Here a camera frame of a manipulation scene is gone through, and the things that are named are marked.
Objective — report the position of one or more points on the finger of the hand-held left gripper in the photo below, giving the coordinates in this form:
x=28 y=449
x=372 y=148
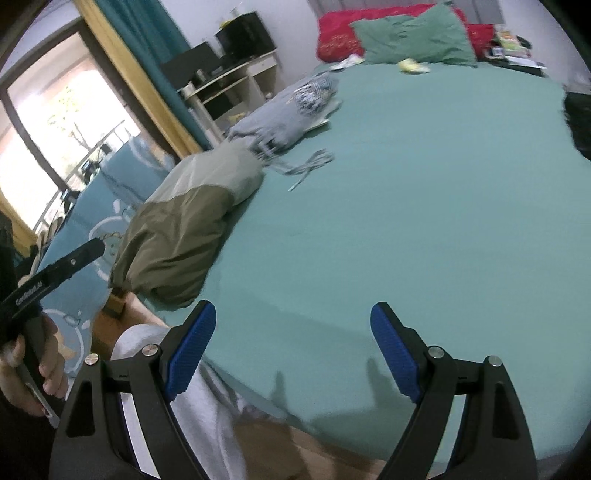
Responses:
x=74 y=263

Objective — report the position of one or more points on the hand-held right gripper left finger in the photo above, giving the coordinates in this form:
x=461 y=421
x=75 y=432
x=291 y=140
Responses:
x=191 y=350

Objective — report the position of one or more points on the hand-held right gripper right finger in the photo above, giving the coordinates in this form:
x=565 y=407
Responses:
x=395 y=350

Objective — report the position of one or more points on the olive green jacket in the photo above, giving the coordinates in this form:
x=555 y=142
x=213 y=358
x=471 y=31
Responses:
x=175 y=240

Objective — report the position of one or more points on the person's left hand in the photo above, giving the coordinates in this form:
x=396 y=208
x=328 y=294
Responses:
x=53 y=369

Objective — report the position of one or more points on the blue printed blanket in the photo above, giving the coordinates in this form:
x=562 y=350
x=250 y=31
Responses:
x=115 y=184

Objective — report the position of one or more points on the glass balcony door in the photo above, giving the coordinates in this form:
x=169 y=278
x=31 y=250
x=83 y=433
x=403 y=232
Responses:
x=60 y=120

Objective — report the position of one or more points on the bed with green sheet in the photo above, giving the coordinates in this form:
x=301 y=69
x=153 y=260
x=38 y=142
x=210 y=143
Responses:
x=415 y=207

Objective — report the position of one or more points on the teal curtain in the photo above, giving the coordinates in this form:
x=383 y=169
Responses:
x=147 y=55

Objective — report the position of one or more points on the black monitor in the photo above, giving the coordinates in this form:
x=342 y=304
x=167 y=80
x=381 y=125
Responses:
x=189 y=64

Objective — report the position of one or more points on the grey printed garment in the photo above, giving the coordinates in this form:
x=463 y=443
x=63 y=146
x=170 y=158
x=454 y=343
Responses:
x=272 y=122

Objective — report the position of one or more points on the white computer desk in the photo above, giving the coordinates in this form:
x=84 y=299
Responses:
x=240 y=76

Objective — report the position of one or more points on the black box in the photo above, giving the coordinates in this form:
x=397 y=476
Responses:
x=244 y=34

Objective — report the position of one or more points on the small yellow packet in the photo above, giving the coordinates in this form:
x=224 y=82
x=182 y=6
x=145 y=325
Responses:
x=413 y=66

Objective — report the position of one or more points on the black garment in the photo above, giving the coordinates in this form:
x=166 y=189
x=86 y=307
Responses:
x=579 y=124

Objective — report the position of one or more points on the white paper packet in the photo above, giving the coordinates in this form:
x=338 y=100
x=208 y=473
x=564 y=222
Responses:
x=348 y=62

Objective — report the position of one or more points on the dark bedside table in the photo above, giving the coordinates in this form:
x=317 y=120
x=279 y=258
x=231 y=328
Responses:
x=521 y=64

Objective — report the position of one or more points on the green pillow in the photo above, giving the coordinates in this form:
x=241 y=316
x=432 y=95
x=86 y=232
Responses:
x=415 y=37

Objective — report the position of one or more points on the red pillow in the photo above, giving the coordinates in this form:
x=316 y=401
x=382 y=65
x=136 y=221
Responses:
x=337 y=32

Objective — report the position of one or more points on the green yellow snack packet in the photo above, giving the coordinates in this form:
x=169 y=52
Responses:
x=508 y=39

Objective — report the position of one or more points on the wooden door frame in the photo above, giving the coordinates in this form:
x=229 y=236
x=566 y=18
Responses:
x=124 y=78

